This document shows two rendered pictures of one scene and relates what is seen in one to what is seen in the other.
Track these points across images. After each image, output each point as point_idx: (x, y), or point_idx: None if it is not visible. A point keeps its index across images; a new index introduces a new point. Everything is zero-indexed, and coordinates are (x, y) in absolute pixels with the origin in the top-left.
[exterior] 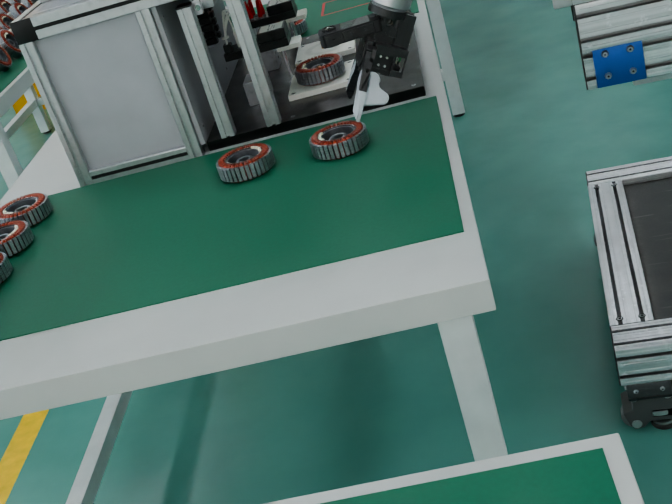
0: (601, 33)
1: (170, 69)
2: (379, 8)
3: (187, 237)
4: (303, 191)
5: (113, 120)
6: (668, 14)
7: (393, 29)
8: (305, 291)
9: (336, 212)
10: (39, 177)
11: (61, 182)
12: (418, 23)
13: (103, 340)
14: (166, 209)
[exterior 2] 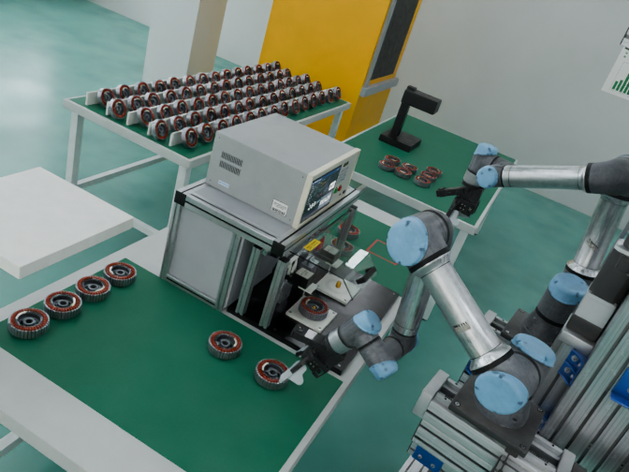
0: (426, 441)
1: (231, 267)
2: (328, 343)
3: (155, 374)
4: (226, 394)
5: (193, 263)
6: (462, 464)
7: (329, 354)
8: None
9: (221, 430)
10: (153, 247)
11: (156, 262)
12: (394, 307)
13: (58, 416)
14: (169, 339)
